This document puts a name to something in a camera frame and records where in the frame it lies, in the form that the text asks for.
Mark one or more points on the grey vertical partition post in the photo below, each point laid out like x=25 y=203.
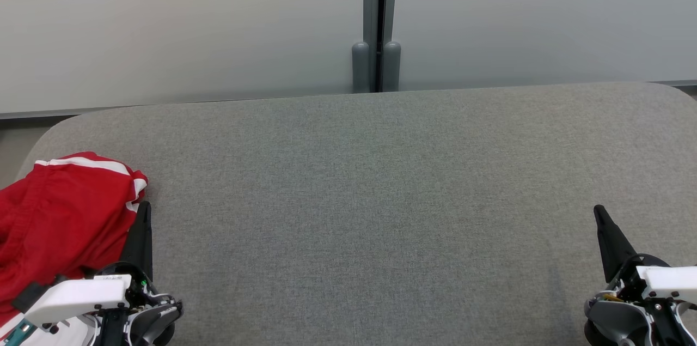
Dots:
x=371 y=8

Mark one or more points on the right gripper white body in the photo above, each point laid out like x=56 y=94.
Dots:
x=667 y=283

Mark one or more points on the red shorts with white stripes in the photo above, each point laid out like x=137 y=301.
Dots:
x=60 y=226

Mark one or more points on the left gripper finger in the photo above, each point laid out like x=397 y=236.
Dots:
x=140 y=242

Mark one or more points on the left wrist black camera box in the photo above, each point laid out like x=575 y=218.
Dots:
x=26 y=297

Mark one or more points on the grey cylindrical post foot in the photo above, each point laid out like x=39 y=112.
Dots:
x=360 y=68
x=392 y=68

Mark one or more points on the grey fabric sofa seat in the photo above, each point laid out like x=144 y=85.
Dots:
x=381 y=199

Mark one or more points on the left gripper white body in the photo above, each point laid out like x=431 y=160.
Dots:
x=81 y=297

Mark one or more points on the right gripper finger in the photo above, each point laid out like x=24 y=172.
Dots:
x=612 y=248

